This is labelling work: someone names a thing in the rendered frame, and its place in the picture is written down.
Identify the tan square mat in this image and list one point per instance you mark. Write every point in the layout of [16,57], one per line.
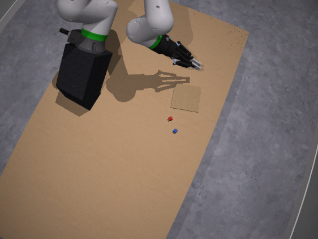
[186,97]

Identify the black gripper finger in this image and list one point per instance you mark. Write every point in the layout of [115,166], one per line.
[186,53]
[184,62]

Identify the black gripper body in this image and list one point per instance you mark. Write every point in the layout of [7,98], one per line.
[171,51]

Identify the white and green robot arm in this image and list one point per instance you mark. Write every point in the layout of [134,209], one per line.
[97,17]

